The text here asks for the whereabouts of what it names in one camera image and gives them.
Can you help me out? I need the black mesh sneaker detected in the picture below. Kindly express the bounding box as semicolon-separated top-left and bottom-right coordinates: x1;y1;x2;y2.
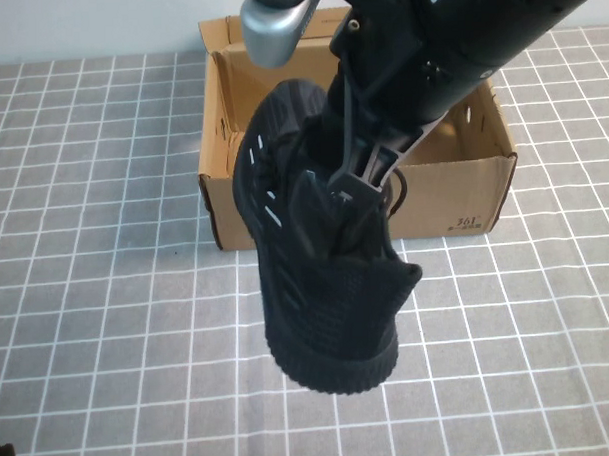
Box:
227;73;427;400

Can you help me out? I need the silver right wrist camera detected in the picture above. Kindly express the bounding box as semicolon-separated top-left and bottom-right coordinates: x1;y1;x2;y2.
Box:
240;0;326;70

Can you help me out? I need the grey white-checked tablecloth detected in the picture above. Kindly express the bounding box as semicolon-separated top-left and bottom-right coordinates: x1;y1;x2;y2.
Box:
0;21;609;456

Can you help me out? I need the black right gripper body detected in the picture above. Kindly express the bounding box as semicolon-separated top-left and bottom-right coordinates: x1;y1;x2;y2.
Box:
299;7;455;202

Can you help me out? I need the brown cardboard shoe box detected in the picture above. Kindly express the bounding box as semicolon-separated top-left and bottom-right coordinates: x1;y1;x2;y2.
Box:
191;0;521;254

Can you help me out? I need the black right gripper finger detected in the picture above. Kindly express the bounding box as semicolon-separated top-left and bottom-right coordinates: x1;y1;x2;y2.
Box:
288;168;346;262
334;188;382;254

